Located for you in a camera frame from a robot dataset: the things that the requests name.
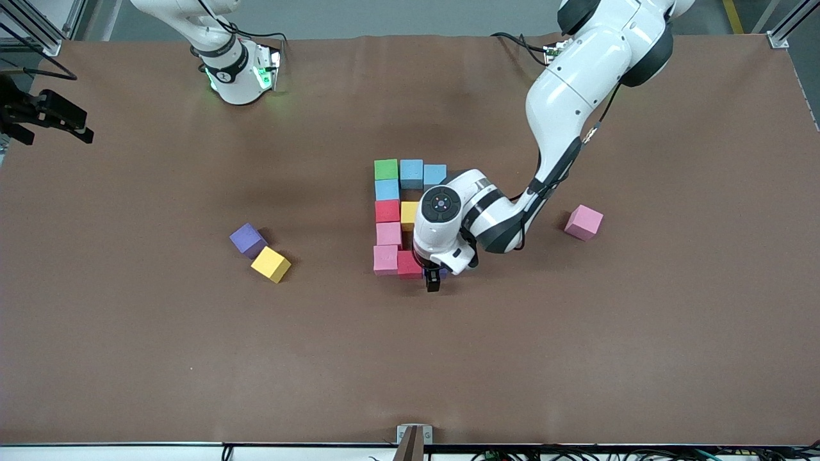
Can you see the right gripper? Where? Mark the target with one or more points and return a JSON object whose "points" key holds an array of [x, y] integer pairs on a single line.
{"points": [[25, 110]]}

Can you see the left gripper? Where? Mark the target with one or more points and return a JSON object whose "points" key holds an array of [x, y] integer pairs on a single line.
{"points": [[434, 281]]}

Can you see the purple foam cube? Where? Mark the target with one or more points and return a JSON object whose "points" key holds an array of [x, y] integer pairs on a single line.
{"points": [[444, 273], [246, 239]]}

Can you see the red foam cube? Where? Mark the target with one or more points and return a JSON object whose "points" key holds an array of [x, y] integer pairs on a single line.
{"points": [[407, 266], [387, 211]]}

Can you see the pink foam cube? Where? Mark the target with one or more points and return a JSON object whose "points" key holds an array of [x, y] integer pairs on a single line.
{"points": [[389, 234], [583, 221], [385, 260]]}

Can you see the yellow foam cube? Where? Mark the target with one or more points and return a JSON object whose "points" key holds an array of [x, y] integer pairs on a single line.
{"points": [[408, 216], [270, 262]]}

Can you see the blue foam cube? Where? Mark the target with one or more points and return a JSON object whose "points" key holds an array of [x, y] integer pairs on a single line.
{"points": [[387, 190], [411, 174], [434, 174]]}

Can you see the green foam cube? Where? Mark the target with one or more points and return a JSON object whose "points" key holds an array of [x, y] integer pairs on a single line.
{"points": [[386, 169]]}

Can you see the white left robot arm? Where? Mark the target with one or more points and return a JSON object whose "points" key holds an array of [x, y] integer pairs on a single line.
{"points": [[576, 83]]}

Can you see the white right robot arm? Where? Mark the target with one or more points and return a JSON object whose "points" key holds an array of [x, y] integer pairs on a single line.
{"points": [[237, 77]]}

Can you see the brown table cover sheet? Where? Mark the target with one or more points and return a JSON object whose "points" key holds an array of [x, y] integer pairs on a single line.
{"points": [[410, 371]]}

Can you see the aluminium frame profile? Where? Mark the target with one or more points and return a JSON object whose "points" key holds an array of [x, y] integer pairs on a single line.
{"points": [[778, 40], [51, 46]]}

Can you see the grey metal bracket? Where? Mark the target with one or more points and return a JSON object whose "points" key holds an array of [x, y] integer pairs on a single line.
{"points": [[428, 435]]}

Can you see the white table edge rail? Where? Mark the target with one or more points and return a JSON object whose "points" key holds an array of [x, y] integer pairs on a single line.
{"points": [[128, 453]]}

